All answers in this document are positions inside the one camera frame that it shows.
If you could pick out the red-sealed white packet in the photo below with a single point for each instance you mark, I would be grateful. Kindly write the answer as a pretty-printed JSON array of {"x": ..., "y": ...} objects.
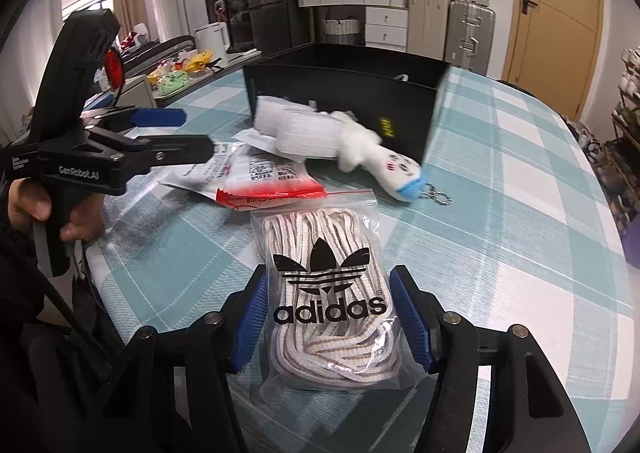
[{"x": 270, "y": 178}]

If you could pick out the white small appliance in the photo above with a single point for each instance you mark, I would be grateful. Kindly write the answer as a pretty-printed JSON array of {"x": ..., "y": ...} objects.
[{"x": 212, "y": 38}]

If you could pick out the beige suitcase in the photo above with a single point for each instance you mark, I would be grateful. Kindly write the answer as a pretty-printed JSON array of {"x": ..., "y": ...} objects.
[{"x": 427, "y": 23}]

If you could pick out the woven laundry basket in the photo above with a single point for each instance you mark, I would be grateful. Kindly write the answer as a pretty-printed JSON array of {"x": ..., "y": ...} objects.
[{"x": 342, "y": 30}]

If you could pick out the person's left hand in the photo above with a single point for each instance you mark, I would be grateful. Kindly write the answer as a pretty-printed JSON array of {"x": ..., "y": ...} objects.
[{"x": 27, "y": 203}]

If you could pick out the clear bag of white shoelaces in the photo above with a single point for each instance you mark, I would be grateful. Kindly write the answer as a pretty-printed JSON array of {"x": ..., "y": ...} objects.
[{"x": 325, "y": 233}]

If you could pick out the black chair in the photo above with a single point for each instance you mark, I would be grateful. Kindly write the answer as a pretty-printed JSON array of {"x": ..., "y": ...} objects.
[{"x": 160, "y": 48}]

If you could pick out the wooden shoe rack with shoes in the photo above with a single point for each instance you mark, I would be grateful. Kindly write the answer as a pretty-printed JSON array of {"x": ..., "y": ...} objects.
[{"x": 630, "y": 78}]

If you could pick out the beige curtain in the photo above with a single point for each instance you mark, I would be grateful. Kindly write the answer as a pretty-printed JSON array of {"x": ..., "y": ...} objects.
[{"x": 129, "y": 8}]

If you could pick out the person's left forearm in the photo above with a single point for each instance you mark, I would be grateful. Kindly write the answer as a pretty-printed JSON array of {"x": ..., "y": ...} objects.
[{"x": 20, "y": 293}]

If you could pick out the green plastic pack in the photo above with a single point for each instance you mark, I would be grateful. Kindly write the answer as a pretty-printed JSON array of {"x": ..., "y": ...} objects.
[{"x": 174, "y": 82}]

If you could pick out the silver suitcase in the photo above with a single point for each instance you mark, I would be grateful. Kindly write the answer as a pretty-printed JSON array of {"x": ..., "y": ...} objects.
[{"x": 475, "y": 33}]

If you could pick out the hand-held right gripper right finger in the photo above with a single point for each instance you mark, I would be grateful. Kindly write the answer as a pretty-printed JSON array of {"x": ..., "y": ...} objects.
[{"x": 412, "y": 323}]

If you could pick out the silver plastic packet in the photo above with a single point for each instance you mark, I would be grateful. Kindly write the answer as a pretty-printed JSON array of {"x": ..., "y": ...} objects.
[{"x": 200, "y": 173}]

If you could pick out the yellow plastic bag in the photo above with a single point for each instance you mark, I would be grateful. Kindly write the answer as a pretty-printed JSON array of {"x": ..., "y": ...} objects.
[{"x": 199, "y": 62}]

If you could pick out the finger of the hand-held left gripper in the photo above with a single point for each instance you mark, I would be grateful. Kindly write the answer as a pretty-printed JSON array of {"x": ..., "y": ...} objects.
[
  {"x": 157, "y": 117},
  {"x": 185, "y": 148}
]

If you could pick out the teal plaid tablecloth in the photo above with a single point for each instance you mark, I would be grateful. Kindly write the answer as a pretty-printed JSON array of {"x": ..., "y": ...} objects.
[{"x": 500, "y": 183}]

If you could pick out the tan wooden door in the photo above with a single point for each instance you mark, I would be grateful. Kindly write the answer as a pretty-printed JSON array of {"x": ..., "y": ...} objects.
[{"x": 550, "y": 8}]

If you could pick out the black cardboard box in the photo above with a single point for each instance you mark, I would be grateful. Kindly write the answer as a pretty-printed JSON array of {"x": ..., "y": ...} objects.
[{"x": 350, "y": 78}]

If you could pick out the white plush toy blue cap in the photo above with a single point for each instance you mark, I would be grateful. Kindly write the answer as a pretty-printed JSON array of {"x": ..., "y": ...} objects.
[{"x": 395, "y": 168}]

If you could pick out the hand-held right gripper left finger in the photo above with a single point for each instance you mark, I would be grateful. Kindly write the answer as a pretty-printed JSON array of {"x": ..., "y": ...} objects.
[{"x": 250, "y": 323}]

